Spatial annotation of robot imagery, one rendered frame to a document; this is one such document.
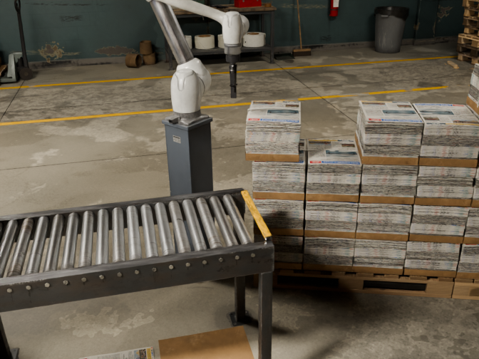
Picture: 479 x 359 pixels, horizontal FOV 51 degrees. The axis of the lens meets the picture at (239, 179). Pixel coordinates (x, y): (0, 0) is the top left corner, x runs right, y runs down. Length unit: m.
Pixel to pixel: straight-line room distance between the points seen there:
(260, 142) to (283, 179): 0.25
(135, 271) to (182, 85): 1.16
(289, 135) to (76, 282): 1.30
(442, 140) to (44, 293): 1.97
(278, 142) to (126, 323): 1.30
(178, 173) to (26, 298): 1.24
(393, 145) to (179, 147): 1.15
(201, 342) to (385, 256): 1.13
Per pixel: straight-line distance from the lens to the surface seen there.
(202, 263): 2.01
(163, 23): 2.96
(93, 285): 2.02
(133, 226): 2.23
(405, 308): 3.11
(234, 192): 2.45
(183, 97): 2.77
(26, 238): 2.31
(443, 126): 2.73
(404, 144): 2.72
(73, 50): 9.16
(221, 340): 2.80
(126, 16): 9.05
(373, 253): 3.01
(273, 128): 2.64
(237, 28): 2.68
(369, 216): 2.88
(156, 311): 3.02
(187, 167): 2.87
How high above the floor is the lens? 1.91
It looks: 25 degrees down
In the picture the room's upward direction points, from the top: 1 degrees counter-clockwise
